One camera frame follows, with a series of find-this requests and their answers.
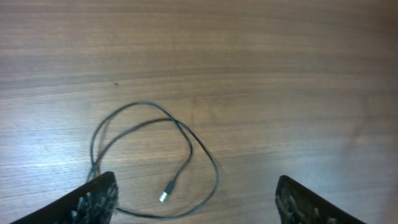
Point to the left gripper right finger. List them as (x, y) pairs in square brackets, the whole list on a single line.
[(297, 204)]

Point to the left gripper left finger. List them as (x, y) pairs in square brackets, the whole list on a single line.
[(92, 203)]

